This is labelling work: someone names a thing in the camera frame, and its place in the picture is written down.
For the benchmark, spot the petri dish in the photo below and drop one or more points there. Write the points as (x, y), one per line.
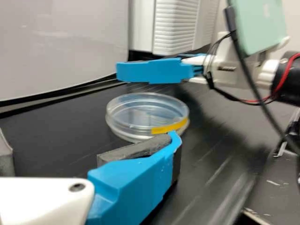
(145, 114)

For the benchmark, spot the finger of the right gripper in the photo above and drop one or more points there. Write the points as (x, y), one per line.
(150, 71)

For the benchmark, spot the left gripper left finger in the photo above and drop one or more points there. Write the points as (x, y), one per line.
(5, 159)

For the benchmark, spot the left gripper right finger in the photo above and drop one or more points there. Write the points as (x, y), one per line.
(131, 182)

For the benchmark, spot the right wrist camera phone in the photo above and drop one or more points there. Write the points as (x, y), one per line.
(257, 23)

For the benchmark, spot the incubator door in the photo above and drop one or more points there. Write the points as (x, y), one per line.
(173, 23)

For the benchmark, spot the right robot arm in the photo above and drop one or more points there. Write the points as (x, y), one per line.
(287, 79)

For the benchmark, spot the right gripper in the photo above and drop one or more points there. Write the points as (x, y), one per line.
(225, 72)

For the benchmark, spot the white incubator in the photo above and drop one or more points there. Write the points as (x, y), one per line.
(140, 23)

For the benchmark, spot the white box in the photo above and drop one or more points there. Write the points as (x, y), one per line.
(58, 42)

